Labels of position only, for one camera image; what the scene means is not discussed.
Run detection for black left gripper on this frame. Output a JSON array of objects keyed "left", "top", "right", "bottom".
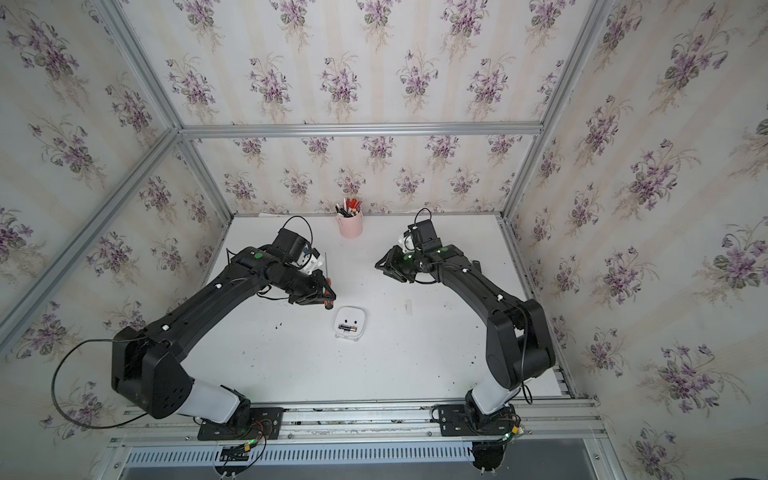
[{"left": 270, "top": 265, "right": 338, "bottom": 306}]

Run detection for orange handled screwdriver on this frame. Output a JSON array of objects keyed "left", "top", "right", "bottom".
[{"left": 323, "top": 254, "right": 334, "bottom": 310}]

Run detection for white square alarm clock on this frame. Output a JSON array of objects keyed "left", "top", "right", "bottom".
[{"left": 333, "top": 306, "right": 367, "bottom": 342}]

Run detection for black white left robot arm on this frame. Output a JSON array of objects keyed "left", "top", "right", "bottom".
[{"left": 111, "top": 245, "right": 335, "bottom": 428}]

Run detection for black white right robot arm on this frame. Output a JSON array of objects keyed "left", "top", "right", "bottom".
[{"left": 375, "top": 245, "right": 556, "bottom": 416}]

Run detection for pink pen cup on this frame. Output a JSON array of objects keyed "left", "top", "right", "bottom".
[{"left": 336, "top": 213, "right": 364, "bottom": 239}]

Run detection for red and black pens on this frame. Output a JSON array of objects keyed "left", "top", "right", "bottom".
[{"left": 335, "top": 198, "right": 362, "bottom": 218}]

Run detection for white ventilation grille strip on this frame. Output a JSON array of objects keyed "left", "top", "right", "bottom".
[{"left": 125, "top": 441, "right": 475, "bottom": 468}]

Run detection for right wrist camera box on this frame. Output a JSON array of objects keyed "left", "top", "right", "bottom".
[{"left": 404, "top": 219, "right": 442, "bottom": 252}]

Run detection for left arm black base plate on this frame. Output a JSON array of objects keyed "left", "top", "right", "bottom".
[{"left": 196, "top": 407, "right": 285, "bottom": 441}]

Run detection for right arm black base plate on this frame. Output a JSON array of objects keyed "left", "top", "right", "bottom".
[{"left": 430, "top": 403, "right": 523, "bottom": 439}]

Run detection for aluminium front rail frame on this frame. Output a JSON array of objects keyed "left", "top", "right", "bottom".
[{"left": 107, "top": 397, "right": 608, "bottom": 447}]

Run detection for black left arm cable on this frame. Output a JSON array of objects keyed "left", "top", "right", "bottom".
[{"left": 50, "top": 338, "right": 151, "bottom": 431}]

